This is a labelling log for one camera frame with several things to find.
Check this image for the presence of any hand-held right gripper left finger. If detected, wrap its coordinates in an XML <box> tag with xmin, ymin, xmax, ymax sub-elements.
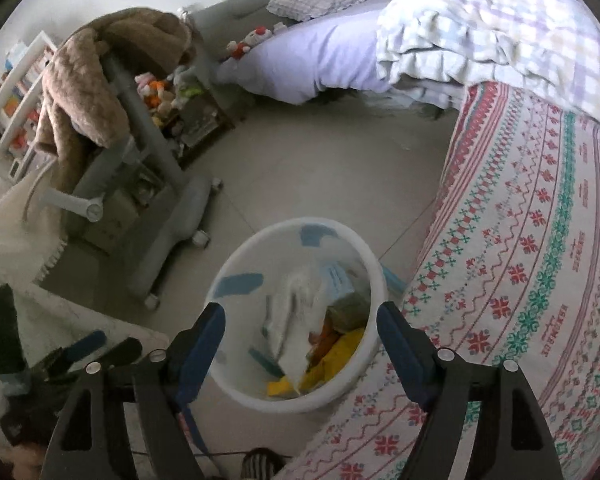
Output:
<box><xmin>40</xmin><ymin>301</ymin><xmax>228</xmax><ymax>480</ymax></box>

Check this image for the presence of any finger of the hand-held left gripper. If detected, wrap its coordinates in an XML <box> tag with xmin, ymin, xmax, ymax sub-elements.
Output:
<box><xmin>92</xmin><ymin>337</ymin><xmax>145</xmax><ymax>368</ymax></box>
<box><xmin>62</xmin><ymin>330</ymin><xmax>107</xmax><ymax>363</ymax></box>

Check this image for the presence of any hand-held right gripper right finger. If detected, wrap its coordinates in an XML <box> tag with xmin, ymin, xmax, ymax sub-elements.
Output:
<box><xmin>376</xmin><ymin>300</ymin><xmax>566</xmax><ymax>480</ymax></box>

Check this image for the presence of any orange wrapper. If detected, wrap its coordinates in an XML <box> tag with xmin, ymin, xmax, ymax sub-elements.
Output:
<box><xmin>309</xmin><ymin>322</ymin><xmax>342</xmax><ymax>362</ymax></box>

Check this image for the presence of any blue white wrapper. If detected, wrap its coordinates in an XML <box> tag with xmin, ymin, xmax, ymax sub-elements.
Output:
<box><xmin>320</xmin><ymin>260</ymin><xmax>357</xmax><ymax>302</ymax></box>

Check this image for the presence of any white round plastic bin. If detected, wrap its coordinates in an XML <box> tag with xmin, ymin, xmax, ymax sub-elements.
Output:
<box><xmin>207</xmin><ymin>217</ymin><xmax>384</xmax><ymax>414</ymax></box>

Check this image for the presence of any white cloth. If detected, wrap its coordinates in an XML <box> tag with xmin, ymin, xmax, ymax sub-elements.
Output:
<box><xmin>264</xmin><ymin>265</ymin><xmax>331</xmax><ymax>377</ymax></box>

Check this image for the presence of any white fluffy rug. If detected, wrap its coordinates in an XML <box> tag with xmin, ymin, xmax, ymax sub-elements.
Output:
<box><xmin>0</xmin><ymin>265</ymin><xmax>172</xmax><ymax>480</ymax></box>

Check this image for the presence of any light blue floor item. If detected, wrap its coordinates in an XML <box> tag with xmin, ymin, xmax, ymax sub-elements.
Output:
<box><xmin>381</xmin><ymin>266</ymin><xmax>407</xmax><ymax>297</ymax></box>

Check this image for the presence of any striped slipper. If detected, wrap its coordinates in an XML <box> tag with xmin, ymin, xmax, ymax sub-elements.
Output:
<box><xmin>241</xmin><ymin>447</ymin><xmax>292</xmax><ymax>480</ymax></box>

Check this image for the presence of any cream fringed blanket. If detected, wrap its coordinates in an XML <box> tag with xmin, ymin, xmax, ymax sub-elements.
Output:
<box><xmin>0</xmin><ymin>169</ymin><xmax>67</xmax><ymax>283</ymax></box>

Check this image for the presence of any patterned red green bed sheet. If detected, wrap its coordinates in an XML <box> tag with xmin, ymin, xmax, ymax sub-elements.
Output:
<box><xmin>280</xmin><ymin>80</ymin><xmax>600</xmax><ymax>480</ymax></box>

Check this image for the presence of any grey wheeled chair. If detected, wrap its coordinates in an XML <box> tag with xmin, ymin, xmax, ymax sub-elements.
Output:
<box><xmin>42</xmin><ymin>55</ymin><xmax>223</xmax><ymax>311</ymax></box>

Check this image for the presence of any dark bedside shelf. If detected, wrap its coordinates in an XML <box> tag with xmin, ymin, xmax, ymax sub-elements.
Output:
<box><xmin>155</xmin><ymin>87</ymin><xmax>237</xmax><ymax>167</ymax></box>

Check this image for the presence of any white bookshelf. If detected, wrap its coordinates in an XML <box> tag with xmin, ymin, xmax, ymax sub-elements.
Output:
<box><xmin>0</xmin><ymin>30</ymin><xmax>62</xmax><ymax>182</ymax></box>

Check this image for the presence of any brown plush blanket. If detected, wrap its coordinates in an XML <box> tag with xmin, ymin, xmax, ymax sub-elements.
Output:
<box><xmin>34</xmin><ymin>7</ymin><xmax>197</xmax><ymax>188</ymax></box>

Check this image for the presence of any pile of plush toys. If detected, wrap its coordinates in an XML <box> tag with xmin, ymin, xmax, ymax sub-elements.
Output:
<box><xmin>134</xmin><ymin>64</ymin><xmax>207</xmax><ymax>128</ymax></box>

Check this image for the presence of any lavender bed sheet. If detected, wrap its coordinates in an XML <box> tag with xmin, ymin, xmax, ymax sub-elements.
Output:
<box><xmin>217</xmin><ymin>0</ymin><xmax>406</xmax><ymax>107</ymax></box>

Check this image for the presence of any white plush toy red bow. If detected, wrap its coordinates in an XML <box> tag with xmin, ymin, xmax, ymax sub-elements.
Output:
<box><xmin>240</xmin><ymin>25</ymin><xmax>274</xmax><ymax>49</ymax></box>

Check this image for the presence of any checked pastel duvet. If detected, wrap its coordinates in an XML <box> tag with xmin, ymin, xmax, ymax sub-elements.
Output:
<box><xmin>376</xmin><ymin>0</ymin><xmax>600</xmax><ymax>127</ymax></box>

